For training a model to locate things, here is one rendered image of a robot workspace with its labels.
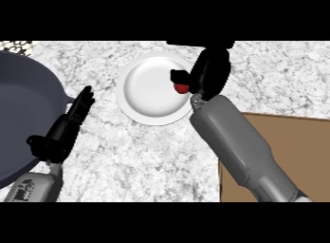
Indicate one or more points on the white round plate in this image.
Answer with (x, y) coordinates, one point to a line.
(150, 88)

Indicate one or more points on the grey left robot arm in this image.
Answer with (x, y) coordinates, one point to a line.
(35, 186)

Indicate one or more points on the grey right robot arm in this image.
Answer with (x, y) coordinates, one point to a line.
(241, 148)

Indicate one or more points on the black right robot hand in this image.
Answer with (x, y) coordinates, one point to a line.
(212, 74)

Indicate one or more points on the brown wooden tray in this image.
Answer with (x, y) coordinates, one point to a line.
(302, 152)

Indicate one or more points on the black and white patterned object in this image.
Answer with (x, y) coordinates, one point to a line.
(8, 46)

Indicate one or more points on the dark grey pan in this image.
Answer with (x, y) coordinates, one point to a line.
(16, 117)

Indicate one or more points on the red tomato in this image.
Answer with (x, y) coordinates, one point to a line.
(181, 89)

